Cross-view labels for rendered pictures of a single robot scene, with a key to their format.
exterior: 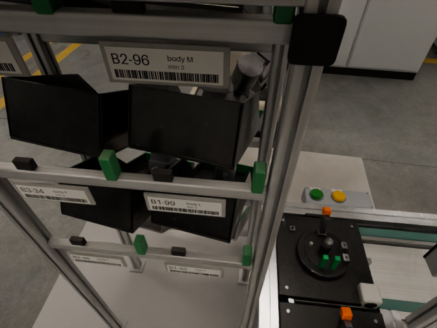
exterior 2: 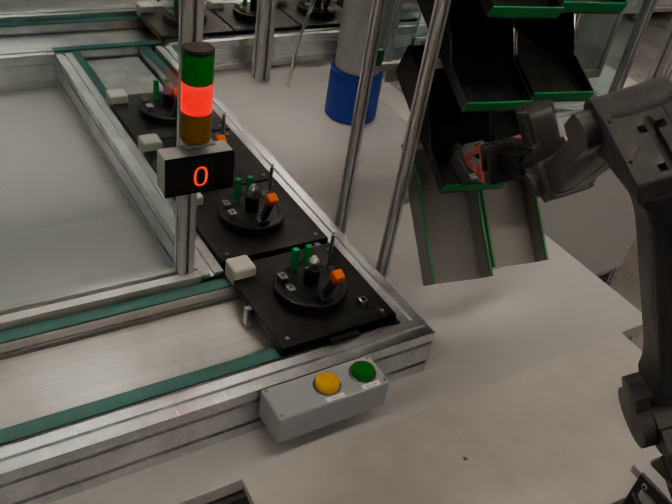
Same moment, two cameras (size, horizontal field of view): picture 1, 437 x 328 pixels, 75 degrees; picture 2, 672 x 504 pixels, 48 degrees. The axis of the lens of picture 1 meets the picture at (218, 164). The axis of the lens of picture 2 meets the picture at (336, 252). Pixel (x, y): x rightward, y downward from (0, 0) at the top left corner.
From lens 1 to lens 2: 157 cm
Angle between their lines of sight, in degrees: 90
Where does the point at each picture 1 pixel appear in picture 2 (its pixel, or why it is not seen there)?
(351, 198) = (304, 392)
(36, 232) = not seen: hidden behind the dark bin
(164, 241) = (496, 293)
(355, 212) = (288, 371)
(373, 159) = not seen: outside the picture
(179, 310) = (411, 250)
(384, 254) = (221, 357)
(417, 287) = (170, 333)
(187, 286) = not seen: hidden behind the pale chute
